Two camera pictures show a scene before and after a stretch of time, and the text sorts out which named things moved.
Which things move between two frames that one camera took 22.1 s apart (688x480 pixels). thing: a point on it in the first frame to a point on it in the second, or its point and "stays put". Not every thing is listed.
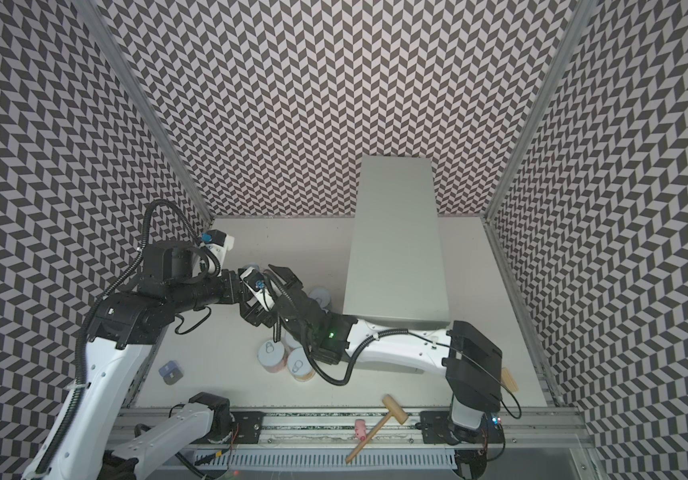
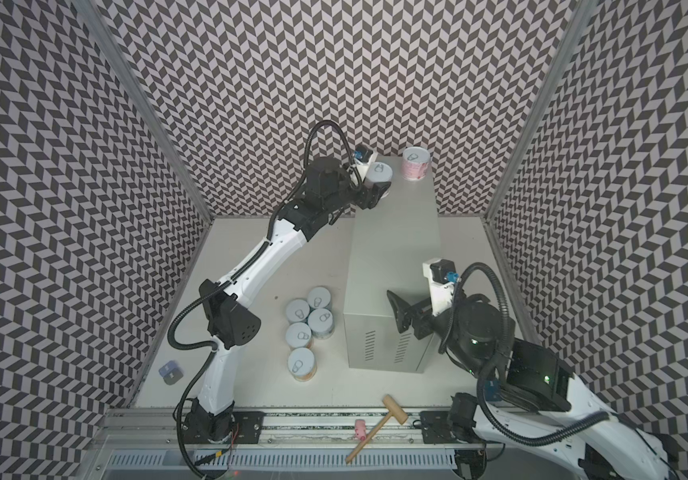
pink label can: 272,356 to 378,172
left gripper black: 228,278 to 371,196
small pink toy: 360,429 stays put
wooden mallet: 394,409 stays put
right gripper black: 295,302 to 422,318
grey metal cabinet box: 395,269 stays put
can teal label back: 323,296 stays put
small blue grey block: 171,372 stays put
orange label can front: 300,365 stays put
